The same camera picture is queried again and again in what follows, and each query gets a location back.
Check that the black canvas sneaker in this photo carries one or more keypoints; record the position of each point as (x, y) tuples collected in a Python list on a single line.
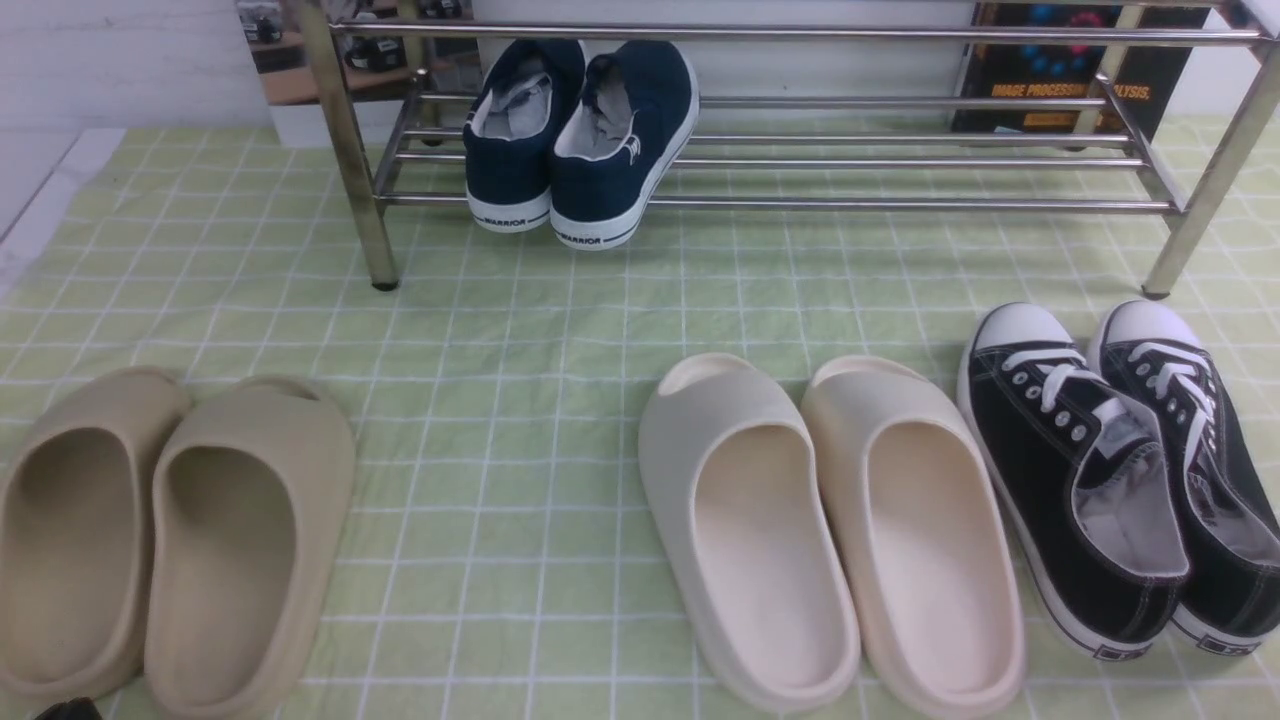
[(1230, 603), (1084, 478)]

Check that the chrome metal shoe rack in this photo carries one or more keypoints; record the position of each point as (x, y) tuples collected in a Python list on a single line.
[(1105, 135)]

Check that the left cream foam slide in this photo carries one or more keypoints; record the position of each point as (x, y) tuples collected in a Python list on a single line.
[(728, 469)]

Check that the cream foam slide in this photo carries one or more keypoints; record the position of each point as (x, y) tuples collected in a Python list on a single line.
[(916, 521), (728, 469)]

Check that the green checked tablecloth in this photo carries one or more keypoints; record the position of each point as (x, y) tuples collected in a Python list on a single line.
[(499, 560)]

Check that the right navy canvas sneaker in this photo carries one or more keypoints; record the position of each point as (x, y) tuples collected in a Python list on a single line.
[(636, 112)]

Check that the navy canvas sneaker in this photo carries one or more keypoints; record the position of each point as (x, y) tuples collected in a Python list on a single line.
[(528, 94), (636, 112)]

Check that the left navy canvas sneaker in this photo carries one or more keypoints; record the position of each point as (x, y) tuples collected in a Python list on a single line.
[(528, 94)]

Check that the right cream foam slide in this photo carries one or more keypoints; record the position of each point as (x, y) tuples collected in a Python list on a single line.
[(916, 521)]

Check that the photo poster at left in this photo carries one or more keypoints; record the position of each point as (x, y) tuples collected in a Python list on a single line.
[(377, 68)]

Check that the right tan foam slide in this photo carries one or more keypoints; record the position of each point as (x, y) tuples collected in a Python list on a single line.
[(250, 495)]

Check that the tan foam slide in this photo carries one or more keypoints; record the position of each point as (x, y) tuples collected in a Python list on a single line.
[(78, 535), (250, 495)]

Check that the left tan foam slide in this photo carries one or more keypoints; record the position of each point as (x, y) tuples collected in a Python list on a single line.
[(78, 535)]

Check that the dark poster with orange text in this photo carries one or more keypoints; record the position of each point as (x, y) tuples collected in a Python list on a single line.
[(1144, 80)]

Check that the black object at bottom edge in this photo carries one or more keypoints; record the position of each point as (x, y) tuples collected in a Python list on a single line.
[(80, 708)]

